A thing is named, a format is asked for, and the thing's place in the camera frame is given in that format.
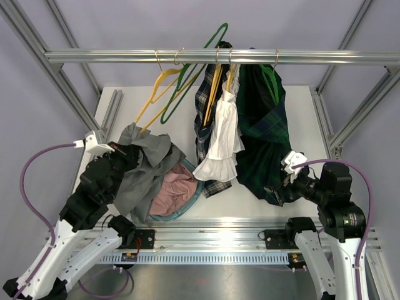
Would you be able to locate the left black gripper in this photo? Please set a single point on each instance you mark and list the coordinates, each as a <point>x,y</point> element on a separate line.
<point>129,153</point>

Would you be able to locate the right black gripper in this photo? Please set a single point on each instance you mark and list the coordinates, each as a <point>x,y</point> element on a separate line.
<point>275,190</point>

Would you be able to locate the grey skirt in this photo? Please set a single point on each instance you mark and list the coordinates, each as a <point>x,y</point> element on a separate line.
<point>157,156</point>

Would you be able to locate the green hanger of pink skirt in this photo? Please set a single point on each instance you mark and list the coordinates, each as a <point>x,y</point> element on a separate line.
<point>190,72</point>

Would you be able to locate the pink pleated skirt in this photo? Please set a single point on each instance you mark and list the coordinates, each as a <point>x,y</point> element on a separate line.
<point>178,187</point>

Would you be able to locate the yellow hanger of grey skirt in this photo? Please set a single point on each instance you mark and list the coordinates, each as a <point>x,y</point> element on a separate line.
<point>165,74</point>

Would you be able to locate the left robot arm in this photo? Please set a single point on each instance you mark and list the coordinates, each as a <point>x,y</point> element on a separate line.
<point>56,270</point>

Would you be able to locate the dark green plaid skirt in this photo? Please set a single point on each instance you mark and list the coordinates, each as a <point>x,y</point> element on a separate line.
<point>264,132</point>

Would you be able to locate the white pleated skirt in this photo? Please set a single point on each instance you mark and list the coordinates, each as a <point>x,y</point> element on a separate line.
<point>220,162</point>

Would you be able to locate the navy plaid skirt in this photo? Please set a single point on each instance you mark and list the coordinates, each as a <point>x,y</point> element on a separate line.
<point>203,131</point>

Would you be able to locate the yellow hanger of plaid skirt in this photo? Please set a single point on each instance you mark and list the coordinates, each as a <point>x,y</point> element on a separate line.
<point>214,87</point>

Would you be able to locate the yellow hanger of white skirt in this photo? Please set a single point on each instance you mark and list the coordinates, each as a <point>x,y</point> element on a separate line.
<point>232,71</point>

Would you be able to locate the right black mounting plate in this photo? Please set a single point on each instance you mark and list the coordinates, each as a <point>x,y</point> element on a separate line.
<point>276,239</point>

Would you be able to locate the black mounting plate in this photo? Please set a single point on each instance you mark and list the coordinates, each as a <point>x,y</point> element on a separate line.
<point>276,239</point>
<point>143,239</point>

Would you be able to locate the teal plastic bin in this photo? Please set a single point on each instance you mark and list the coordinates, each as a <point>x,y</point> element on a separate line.
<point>180,212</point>

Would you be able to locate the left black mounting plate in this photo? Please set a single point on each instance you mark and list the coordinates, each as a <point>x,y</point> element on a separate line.
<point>143,239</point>

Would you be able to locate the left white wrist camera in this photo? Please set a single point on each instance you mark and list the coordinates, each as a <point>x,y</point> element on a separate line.
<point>93,144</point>

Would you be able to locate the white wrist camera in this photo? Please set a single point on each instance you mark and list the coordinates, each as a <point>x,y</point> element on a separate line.
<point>289,165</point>
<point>93,144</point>

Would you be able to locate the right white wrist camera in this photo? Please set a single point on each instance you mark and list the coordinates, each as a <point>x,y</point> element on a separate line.
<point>289,165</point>

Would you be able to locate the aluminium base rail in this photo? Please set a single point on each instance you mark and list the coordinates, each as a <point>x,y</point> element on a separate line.
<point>213,234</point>

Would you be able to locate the slotted cable duct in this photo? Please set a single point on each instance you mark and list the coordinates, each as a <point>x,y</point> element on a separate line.
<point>197,258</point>

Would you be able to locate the aluminium frame bracket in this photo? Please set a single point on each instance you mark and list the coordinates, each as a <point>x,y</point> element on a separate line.
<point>336,150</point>

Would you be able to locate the aluminium hanging rail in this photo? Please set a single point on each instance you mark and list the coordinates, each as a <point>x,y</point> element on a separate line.
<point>224,56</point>

